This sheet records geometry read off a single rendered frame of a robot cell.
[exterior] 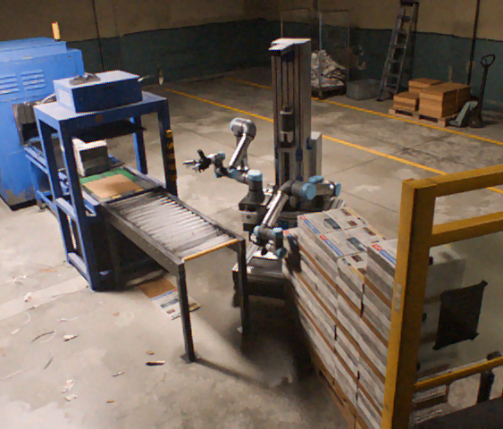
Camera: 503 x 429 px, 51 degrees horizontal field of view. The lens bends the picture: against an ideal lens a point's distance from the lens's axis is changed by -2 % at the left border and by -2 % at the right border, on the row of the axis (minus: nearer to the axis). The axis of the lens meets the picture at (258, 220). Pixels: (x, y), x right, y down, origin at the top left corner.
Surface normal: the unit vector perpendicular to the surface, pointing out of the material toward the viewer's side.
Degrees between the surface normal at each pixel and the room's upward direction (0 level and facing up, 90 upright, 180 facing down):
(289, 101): 90
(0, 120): 90
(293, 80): 90
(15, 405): 0
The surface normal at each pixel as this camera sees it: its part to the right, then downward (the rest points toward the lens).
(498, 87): -0.80, 0.29
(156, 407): -0.04, -0.90
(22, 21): 0.60, 0.33
